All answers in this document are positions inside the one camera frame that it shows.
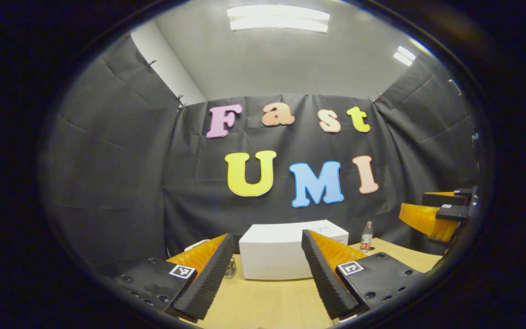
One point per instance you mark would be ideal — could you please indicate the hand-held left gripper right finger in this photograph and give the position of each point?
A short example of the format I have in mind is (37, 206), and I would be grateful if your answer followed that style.
(322, 274)

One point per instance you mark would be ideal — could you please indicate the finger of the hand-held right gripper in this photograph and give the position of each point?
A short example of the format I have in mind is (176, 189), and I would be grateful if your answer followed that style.
(423, 219)
(445, 198)

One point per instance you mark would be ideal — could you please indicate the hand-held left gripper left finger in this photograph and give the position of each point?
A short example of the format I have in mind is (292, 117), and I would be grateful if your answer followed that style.
(208, 274)

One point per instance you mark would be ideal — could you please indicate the white microwave oven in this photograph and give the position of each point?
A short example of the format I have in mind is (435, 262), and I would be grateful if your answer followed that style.
(272, 256)

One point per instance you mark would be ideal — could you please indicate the white toaster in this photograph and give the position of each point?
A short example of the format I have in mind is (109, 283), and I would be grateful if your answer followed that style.
(197, 244)

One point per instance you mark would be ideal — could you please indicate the clear bottle with red label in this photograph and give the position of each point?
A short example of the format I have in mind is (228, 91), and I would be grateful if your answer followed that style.
(366, 237)

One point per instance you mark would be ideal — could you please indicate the black backdrop cloth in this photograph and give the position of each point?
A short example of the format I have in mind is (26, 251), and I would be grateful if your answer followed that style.
(117, 173)

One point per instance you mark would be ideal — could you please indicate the small ceiling light panel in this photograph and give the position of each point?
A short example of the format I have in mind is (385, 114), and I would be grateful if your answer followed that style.
(404, 55)

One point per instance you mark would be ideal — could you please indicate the large ceiling light panel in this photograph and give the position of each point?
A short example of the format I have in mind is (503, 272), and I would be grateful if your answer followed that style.
(279, 18)

